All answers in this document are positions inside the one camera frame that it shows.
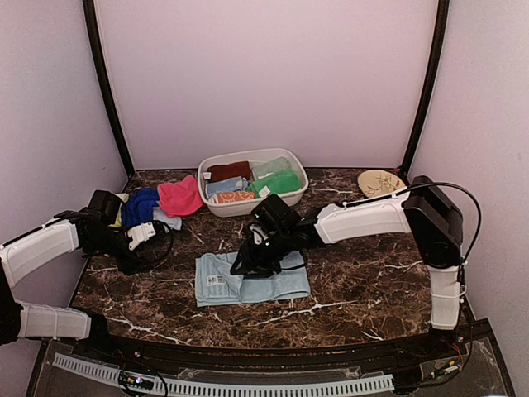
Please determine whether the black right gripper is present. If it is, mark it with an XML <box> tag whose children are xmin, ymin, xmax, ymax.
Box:
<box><xmin>231</xmin><ymin>228</ymin><xmax>293</xmax><ymax>279</ymax></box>

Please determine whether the large light blue towel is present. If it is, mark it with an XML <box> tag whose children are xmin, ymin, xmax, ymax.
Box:
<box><xmin>194</xmin><ymin>251</ymin><xmax>311</xmax><ymax>307</ymax></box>

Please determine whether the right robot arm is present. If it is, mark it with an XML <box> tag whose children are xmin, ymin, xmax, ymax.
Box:
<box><xmin>230</xmin><ymin>175</ymin><xmax>471</xmax><ymax>359</ymax></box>

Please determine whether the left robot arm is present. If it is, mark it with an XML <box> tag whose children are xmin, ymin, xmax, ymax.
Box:
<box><xmin>1</xmin><ymin>190</ymin><xmax>155</xmax><ymax>361</ymax></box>

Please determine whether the yellow lemon print cloth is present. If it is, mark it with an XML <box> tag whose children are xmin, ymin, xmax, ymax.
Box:
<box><xmin>110</xmin><ymin>193</ymin><xmax>130</xmax><ymax>228</ymax></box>

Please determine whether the dark blue towel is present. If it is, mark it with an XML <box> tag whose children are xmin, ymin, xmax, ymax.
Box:
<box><xmin>122</xmin><ymin>188</ymin><xmax>160</xmax><ymax>228</ymax></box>

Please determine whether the rolled orange patterned towel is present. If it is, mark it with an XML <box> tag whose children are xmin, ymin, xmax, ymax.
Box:
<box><xmin>208</xmin><ymin>191</ymin><xmax>255</xmax><ymax>204</ymax></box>

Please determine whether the small pale blue cloth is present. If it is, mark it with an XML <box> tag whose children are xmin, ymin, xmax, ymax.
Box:
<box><xmin>153</xmin><ymin>207</ymin><xmax>182</xmax><ymax>231</ymax></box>

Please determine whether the rolled light blue towel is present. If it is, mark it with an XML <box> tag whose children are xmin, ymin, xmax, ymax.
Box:
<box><xmin>206</xmin><ymin>176</ymin><xmax>249</xmax><ymax>199</ymax></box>

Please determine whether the pink towel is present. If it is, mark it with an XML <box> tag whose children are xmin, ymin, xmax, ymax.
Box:
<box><xmin>157</xmin><ymin>175</ymin><xmax>203</xmax><ymax>218</ymax></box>

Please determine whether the rolled maroon towel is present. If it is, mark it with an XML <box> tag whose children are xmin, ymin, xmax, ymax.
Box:
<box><xmin>207</xmin><ymin>161</ymin><xmax>251</xmax><ymax>182</ymax></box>

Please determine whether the rolled pale green towel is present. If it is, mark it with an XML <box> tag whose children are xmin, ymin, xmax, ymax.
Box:
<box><xmin>251</xmin><ymin>156</ymin><xmax>292</xmax><ymax>180</ymax></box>

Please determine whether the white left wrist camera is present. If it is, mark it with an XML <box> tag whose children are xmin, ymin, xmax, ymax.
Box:
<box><xmin>126</xmin><ymin>222</ymin><xmax>156</xmax><ymax>251</ymax></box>

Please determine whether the white slotted cable duct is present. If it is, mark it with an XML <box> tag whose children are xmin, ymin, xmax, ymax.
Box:
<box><xmin>52</xmin><ymin>353</ymin><xmax>394</xmax><ymax>396</ymax></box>

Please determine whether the black front table rail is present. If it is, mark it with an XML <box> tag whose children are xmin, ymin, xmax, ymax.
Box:
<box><xmin>41</xmin><ymin>318</ymin><xmax>497</xmax><ymax>377</ymax></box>

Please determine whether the black left frame post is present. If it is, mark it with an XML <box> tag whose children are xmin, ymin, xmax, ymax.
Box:
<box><xmin>82</xmin><ymin>0</ymin><xmax>136</xmax><ymax>179</ymax></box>

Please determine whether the black frame post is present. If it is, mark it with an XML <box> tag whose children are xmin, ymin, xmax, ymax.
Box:
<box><xmin>397</xmin><ymin>0</ymin><xmax>450</xmax><ymax>179</ymax></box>
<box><xmin>82</xmin><ymin>0</ymin><xmax>136</xmax><ymax>179</ymax></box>

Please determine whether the black right frame post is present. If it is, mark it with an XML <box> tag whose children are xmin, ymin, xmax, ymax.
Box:
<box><xmin>397</xmin><ymin>0</ymin><xmax>450</xmax><ymax>179</ymax></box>

